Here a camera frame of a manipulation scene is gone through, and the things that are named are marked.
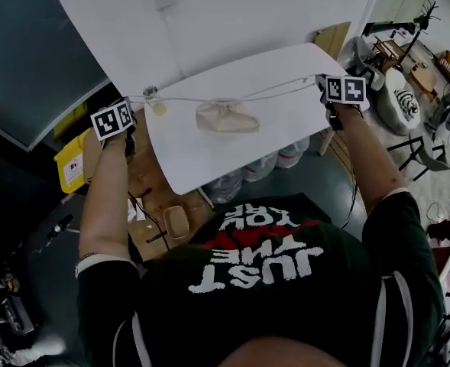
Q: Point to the white table leg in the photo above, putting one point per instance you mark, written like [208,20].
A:
[326,141]

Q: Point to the beige plastic tray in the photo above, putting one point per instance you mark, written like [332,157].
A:
[175,222]

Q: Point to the small wooden chair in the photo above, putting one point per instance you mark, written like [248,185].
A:
[387,52]

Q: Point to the woven wristband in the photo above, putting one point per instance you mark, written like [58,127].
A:
[87,258]

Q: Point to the white round cushion seat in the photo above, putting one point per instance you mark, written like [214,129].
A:
[394,90]

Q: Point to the black tripod stand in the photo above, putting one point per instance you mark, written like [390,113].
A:
[415,29]

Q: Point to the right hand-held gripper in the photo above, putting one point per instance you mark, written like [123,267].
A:
[346,89]

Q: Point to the person's right forearm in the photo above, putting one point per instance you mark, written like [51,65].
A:
[370,159]

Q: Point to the dark green printed t-shirt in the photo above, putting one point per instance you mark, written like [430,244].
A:
[270,289]

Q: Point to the person's left forearm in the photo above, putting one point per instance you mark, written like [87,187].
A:
[104,205]

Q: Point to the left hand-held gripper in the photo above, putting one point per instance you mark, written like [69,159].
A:
[112,122]

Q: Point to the flat cardboard sheet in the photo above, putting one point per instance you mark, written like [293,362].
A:
[333,38]

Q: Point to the black metal stool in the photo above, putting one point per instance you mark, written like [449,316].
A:
[419,155]

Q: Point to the dark grey board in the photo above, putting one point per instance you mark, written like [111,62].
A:
[30,56]

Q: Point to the brown cardboard box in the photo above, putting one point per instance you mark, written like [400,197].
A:
[152,189]

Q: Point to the striped black white cushion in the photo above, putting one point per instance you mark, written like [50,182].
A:
[407,104]

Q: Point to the yellow plastic bin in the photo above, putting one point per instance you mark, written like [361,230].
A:
[70,166]

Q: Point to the small pale cup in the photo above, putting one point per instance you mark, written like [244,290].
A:
[159,108]

